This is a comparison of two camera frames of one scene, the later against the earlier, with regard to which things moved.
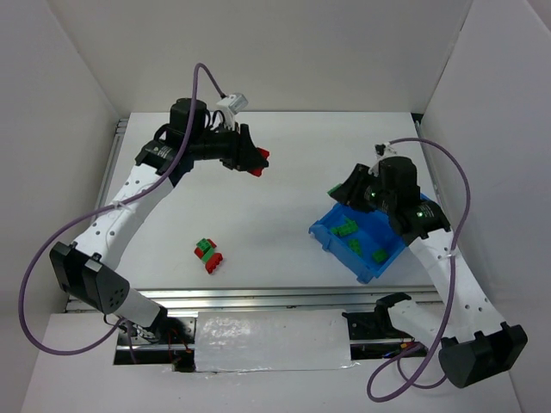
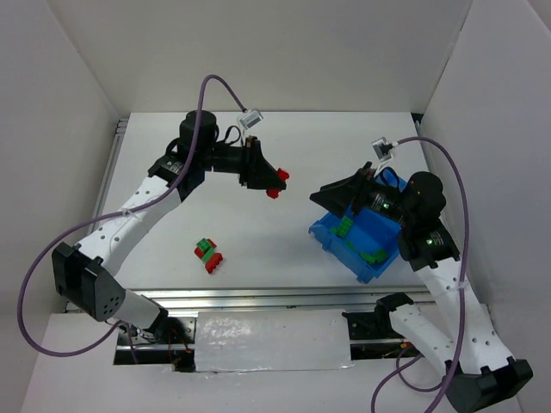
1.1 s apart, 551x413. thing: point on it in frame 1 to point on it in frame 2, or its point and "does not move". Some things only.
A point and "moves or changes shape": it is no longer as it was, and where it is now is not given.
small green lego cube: (355, 245) moves or changes shape
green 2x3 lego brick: (350, 226) to (368, 257)
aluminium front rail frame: (281, 298) does not move
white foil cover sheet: (271, 340) does not move
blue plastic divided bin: (364, 242) does not move
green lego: (334, 188) moves or changes shape
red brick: (258, 171) moves or changes shape
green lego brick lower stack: (208, 251) does not move
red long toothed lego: (213, 262) does not move
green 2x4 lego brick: (380, 255) does not move
